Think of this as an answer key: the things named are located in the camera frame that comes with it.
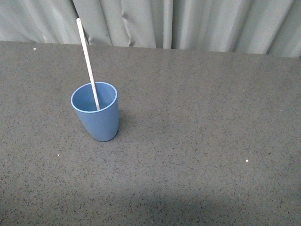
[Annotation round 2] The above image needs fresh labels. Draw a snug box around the white chopstick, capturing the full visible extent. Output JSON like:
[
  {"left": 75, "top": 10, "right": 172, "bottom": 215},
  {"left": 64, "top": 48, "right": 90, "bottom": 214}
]
[{"left": 76, "top": 18, "right": 100, "bottom": 110}]

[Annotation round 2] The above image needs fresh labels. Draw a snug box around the blue plastic cup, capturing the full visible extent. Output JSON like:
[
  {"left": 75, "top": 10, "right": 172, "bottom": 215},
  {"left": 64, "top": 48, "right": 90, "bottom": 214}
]
[{"left": 71, "top": 82, "right": 119, "bottom": 142}]

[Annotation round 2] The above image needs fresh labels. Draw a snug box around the grey pleated curtain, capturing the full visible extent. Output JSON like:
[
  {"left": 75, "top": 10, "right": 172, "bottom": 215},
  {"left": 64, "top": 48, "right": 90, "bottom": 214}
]
[{"left": 0, "top": 0, "right": 301, "bottom": 58}]

